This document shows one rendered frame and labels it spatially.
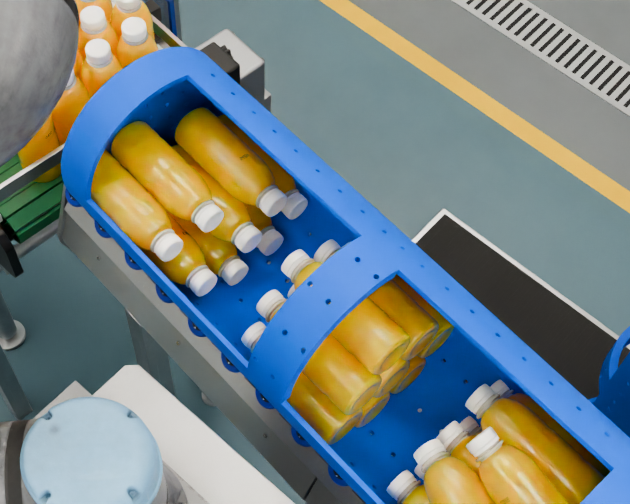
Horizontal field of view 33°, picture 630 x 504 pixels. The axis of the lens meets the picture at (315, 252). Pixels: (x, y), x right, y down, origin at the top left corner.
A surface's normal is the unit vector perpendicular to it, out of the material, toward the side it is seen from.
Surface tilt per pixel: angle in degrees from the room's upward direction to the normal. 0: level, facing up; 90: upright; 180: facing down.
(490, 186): 0
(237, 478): 0
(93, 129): 41
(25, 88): 67
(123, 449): 7
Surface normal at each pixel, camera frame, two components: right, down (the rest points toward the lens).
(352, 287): -0.02, -0.46
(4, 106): 0.77, 0.29
